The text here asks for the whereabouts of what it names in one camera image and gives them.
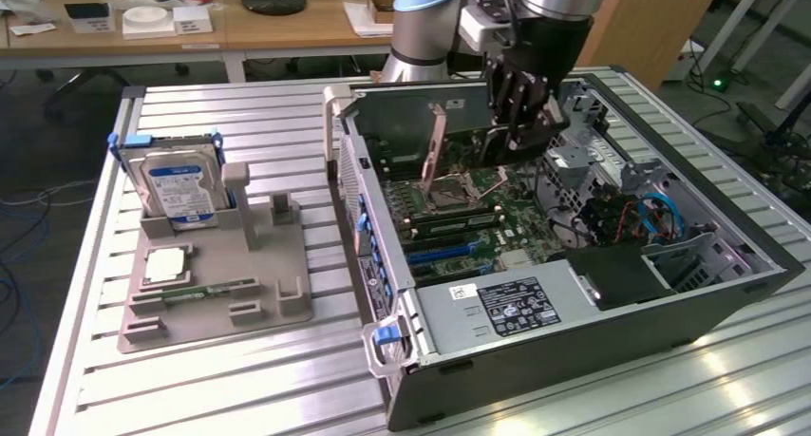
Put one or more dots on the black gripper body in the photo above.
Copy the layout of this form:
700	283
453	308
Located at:
548	46

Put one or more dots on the graphics card with metal bracket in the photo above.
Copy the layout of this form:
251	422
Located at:
468	146

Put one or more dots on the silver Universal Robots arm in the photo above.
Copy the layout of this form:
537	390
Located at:
417	27

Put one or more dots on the silver disk bay cage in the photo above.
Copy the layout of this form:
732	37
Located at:
574	163

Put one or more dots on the wooden cabinet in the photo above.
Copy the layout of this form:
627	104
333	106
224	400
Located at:
640	32

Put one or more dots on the metal socket cover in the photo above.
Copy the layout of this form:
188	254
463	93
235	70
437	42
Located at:
493	182

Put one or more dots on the CPU socket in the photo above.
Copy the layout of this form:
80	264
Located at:
449	195

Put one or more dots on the black installed RAM stick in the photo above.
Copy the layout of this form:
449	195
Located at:
459	222

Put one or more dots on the green motherboard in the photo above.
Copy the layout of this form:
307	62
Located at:
500	236

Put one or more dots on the white paper stack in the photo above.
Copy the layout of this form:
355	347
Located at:
367	23

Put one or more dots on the blue expansion slot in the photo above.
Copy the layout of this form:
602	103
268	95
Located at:
443	254

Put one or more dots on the black plastic air shroud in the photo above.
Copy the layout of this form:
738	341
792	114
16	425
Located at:
618	277

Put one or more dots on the grey power supply unit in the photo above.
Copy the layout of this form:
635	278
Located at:
507	312

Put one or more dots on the black round lamp base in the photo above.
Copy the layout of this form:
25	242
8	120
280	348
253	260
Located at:
273	1

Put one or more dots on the open black PC case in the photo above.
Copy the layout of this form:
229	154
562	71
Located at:
570	350

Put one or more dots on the small plain white box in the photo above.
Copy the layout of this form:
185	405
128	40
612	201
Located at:
192	20

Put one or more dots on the hard disk with blue caddy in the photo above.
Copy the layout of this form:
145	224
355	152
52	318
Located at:
177	189

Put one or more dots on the grey plastic parts rack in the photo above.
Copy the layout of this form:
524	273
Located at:
209	260

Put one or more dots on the white box with round insert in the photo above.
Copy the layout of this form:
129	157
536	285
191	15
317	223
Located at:
147	23

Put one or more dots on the green RAM stick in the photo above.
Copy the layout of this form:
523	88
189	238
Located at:
196	291

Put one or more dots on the silver CPU chip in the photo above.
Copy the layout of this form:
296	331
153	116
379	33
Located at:
164	266

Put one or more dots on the white box with black top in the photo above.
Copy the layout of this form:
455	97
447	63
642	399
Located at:
88	18

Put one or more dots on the black office chair base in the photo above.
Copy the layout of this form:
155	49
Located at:
69	87

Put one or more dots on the long wooden desk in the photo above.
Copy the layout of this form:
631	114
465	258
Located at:
69	44

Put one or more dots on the white paper label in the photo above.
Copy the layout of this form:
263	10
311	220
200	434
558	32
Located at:
32	28

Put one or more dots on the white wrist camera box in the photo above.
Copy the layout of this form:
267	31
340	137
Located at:
481	27

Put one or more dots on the white desk frame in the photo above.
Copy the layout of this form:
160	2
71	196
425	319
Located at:
722	32

